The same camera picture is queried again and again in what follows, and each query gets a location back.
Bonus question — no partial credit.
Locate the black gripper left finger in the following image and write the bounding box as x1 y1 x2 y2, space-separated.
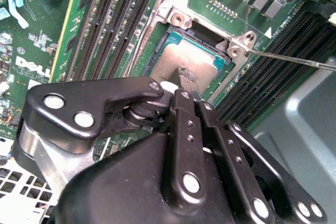
12 66 211 213

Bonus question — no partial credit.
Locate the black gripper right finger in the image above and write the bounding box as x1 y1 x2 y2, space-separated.
190 70 330 224

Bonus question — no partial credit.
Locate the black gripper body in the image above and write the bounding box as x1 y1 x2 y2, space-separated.
51 132 260 224

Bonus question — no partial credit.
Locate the locking lever wire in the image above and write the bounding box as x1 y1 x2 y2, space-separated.
125 11 163 79
246 48 336 72

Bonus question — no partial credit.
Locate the CPU chip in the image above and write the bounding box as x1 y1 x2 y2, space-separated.
146 30 233 103

